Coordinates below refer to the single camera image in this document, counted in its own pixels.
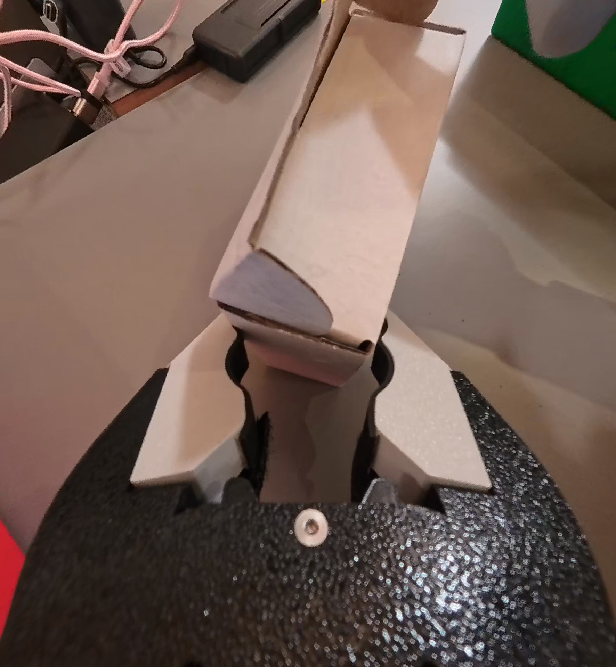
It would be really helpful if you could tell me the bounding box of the black power adapter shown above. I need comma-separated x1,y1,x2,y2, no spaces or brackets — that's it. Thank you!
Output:
192,0,322,83

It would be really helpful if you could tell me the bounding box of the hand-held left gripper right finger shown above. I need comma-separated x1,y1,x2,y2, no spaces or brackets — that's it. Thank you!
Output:
359,315,493,505

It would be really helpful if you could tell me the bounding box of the tan wooden object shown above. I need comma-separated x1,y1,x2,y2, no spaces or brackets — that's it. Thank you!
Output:
363,0,439,25

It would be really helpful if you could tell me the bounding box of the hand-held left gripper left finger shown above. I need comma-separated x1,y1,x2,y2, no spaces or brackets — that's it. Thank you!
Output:
130,324,251,505

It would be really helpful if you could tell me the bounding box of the green plastic bin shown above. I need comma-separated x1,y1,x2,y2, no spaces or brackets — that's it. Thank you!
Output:
491,0,616,133

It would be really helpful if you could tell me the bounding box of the pink braided cable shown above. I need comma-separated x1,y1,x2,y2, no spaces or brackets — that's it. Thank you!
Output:
0,0,176,178

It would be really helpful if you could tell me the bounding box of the white cardboard mailer box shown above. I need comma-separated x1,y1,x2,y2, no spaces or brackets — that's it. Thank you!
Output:
210,8,468,387

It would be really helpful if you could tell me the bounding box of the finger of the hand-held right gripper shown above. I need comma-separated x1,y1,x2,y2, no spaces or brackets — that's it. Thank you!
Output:
526,0,616,59

